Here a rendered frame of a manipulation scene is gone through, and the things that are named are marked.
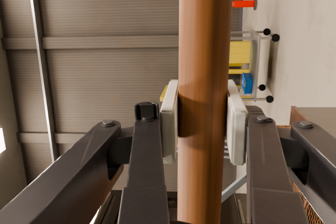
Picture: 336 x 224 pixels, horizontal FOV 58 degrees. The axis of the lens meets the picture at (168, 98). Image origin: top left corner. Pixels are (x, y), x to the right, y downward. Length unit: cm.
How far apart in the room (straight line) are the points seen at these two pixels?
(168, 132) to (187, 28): 6
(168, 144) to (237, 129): 4
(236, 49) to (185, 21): 617
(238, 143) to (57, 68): 867
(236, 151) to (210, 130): 3
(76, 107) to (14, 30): 259
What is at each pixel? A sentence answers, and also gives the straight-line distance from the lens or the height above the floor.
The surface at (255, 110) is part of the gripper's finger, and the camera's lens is 18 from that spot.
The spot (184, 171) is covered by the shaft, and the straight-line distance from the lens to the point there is 20.
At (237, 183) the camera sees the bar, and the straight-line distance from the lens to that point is 122.
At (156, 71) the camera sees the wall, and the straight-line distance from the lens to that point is 806.
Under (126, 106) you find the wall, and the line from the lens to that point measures 843.
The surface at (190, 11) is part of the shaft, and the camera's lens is 17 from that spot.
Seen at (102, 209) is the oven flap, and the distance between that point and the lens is 191.
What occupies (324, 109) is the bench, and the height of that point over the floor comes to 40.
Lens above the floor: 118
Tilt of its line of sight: 5 degrees up
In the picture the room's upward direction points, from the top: 90 degrees counter-clockwise
